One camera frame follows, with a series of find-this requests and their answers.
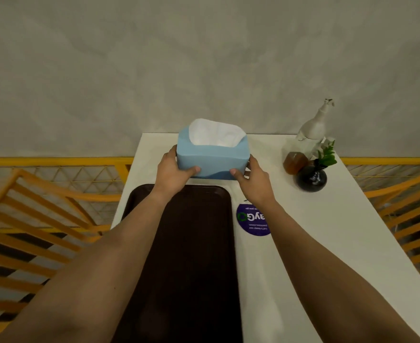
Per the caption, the person's right hand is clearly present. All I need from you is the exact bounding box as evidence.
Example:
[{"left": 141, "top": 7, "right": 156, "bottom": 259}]
[{"left": 230, "top": 154, "right": 276, "bottom": 208}]

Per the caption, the dark brown tray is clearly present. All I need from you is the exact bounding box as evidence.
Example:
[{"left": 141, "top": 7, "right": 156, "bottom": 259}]
[{"left": 111, "top": 184, "right": 244, "bottom": 343}]

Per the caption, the white tissue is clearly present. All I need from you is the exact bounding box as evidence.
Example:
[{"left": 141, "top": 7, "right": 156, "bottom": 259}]
[{"left": 188, "top": 118, "right": 247, "bottom": 148}]

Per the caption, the orange wooden chair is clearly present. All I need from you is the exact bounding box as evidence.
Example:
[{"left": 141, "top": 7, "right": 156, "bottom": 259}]
[
  {"left": 363, "top": 166, "right": 420, "bottom": 293},
  {"left": 0, "top": 168, "right": 123, "bottom": 323}
]

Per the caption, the green plant sprig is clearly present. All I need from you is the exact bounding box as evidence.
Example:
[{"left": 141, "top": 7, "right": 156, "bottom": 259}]
[{"left": 316, "top": 140, "right": 338, "bottom": 169}]

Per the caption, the round black vase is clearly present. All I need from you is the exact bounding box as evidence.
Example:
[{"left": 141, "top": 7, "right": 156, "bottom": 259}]
[{"left": 296, "top": 164, "right": 328, "bottom": 193}]

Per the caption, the blue tissue box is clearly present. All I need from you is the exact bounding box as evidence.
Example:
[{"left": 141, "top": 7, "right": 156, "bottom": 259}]
[{"left": 176, "top": 126, "right": 251, "bottom": 181}]

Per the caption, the clear pump bottle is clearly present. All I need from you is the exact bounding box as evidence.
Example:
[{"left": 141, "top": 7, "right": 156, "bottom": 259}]
[{"left": 283, "top": 98, "right": 336, "bottom": 175}]

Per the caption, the person's right forearm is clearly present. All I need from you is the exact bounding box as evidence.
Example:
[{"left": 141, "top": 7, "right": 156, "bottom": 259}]
[{"left": 249, "top": 200, "right": 420, "bottom": 343}]

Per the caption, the person's left forearm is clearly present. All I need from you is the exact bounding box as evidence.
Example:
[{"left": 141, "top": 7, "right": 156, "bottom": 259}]
[{"left": 0, "top": 192, "right": 182, "bottom": 343}]

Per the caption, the round purple sticker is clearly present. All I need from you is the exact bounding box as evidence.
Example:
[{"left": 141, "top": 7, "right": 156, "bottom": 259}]
[{"left": 236, "top": 202, "right": 272, "bottom": 237}]

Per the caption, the person's left hand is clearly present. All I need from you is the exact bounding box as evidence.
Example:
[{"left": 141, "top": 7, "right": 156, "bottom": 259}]
[{"left": 153, "top": 144, "right": 201, "bottom": 199}]

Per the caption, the yellow metal railing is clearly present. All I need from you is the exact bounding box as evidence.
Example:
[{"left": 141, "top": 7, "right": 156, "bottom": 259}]
[{"left": 0, "top": 157, "right": 420, "bottom": 211}]

